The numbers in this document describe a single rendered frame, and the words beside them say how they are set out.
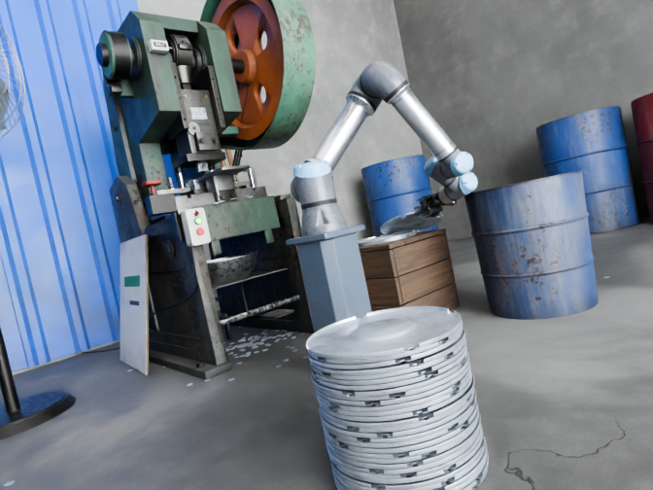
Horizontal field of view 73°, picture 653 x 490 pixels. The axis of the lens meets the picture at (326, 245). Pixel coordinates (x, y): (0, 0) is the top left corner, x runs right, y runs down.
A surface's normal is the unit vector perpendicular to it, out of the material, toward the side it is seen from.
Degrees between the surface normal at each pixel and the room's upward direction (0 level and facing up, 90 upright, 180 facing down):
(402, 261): 90
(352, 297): 90
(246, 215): 90
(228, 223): 90
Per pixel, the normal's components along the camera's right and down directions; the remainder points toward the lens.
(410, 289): 0.64, -0.09
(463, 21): -0.74, 0.18
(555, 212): 0.08, 0.07
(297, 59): 0.67, 0.19
